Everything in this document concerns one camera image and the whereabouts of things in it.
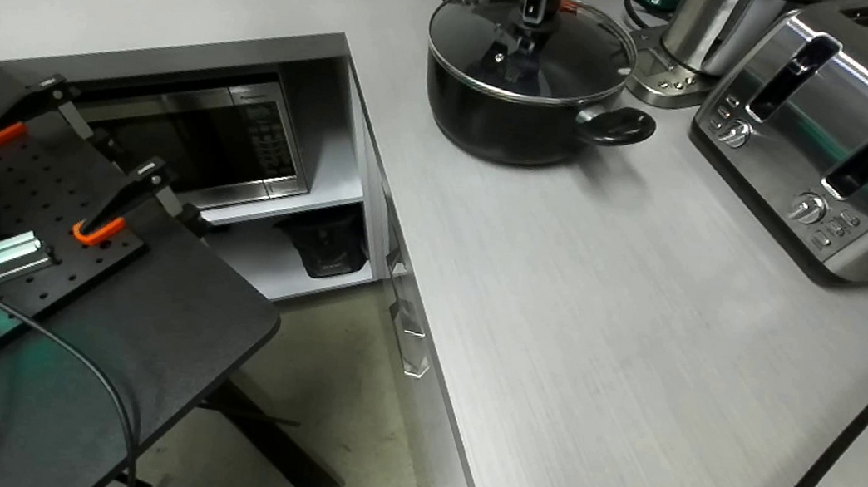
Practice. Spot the glass lid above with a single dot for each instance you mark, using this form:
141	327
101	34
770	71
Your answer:
585	54

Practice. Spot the black pot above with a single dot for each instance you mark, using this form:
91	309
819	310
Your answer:
500	122

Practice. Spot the kettle base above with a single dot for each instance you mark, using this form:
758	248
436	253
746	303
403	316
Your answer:
661	81

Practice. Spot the stainless steel kettle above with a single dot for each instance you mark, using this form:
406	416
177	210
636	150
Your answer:
722	26

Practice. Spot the toaster knob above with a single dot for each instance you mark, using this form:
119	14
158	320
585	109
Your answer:
736	133
808	208

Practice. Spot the black bag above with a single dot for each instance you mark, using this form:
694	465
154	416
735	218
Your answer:
325	244

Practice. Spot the silver toaster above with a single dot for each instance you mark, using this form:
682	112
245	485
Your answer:
849	147

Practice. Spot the microwave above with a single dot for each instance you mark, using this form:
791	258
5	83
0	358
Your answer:
205	138

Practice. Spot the microwave door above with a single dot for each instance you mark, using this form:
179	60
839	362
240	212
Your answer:
178	147

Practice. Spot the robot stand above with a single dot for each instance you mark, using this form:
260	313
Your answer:
163	325

